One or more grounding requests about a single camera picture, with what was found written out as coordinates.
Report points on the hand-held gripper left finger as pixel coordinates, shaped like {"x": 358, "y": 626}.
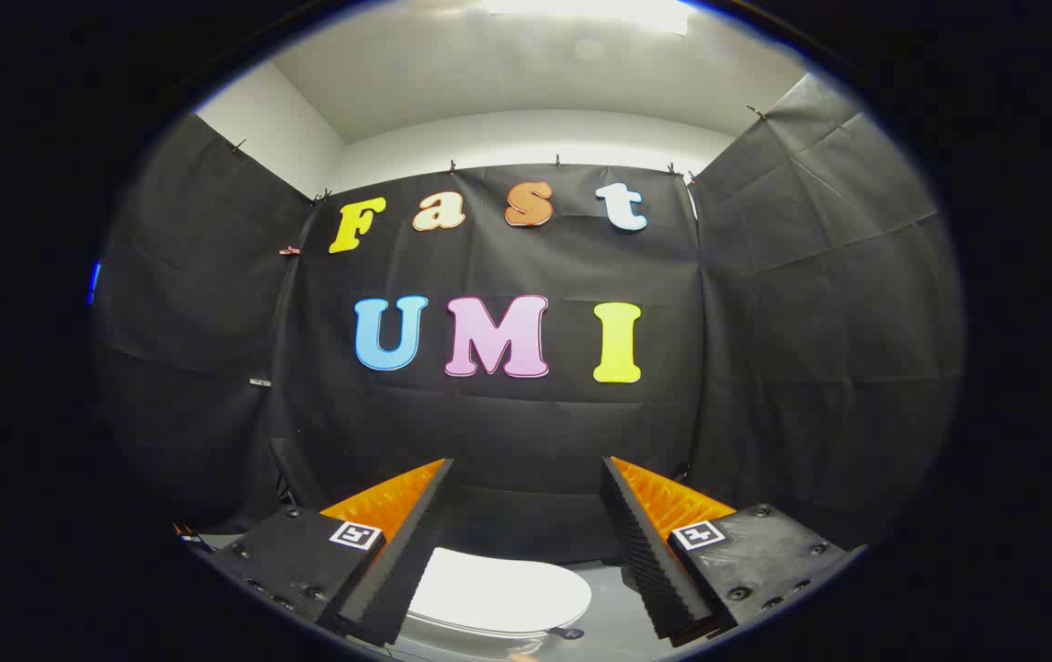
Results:
{"x": 411, "y": 561}

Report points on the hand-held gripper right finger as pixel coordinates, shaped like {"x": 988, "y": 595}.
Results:
{"x": 646, "y": 561}

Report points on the black lid pull tab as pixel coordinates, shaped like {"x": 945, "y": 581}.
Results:
{"x": 566, "y": 633}

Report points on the black tripod stand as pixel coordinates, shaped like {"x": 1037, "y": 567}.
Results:
{"x": 285, "y": 483}

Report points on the black backdrop cloth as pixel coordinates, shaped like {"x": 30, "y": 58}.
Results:
{"x": 508, "y": 432}

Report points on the ceiling light panel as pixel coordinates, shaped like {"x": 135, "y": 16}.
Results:
{"x": 590, "y": 9}

